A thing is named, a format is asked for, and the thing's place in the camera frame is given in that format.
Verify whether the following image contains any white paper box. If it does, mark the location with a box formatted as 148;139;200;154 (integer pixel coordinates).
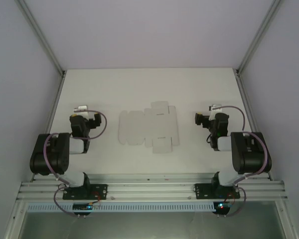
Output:
118;101;180;154

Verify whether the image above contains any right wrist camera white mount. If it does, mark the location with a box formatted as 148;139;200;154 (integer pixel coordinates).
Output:
208;104;223;121

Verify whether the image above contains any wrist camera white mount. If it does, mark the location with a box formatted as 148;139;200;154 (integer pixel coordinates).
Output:
208;104;223;121
73;105;96;120

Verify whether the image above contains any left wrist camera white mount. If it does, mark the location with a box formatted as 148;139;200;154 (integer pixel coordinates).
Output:
73;105;96;120

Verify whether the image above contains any aluminium table side rail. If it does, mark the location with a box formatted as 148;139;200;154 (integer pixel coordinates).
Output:
29;72;67;182
235;71;273;180

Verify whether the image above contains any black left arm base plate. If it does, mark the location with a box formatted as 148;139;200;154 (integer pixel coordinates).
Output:
62;183;108;200

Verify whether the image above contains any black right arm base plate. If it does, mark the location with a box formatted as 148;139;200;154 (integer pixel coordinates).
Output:
194;183;241;200

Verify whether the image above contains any aluminium rail beam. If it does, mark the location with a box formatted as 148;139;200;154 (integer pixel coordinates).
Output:
16;173;289;204

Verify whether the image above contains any aluminium frame post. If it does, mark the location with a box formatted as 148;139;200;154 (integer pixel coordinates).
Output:
14;0;67;78
235;0;283;77

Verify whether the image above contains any light blue slotted cable duct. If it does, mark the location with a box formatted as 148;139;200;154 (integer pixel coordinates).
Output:
26;202;215;213

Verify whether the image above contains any aluminium lower frame leg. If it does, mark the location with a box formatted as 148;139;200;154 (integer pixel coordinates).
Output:
3;201;28;239
275;200;299;239

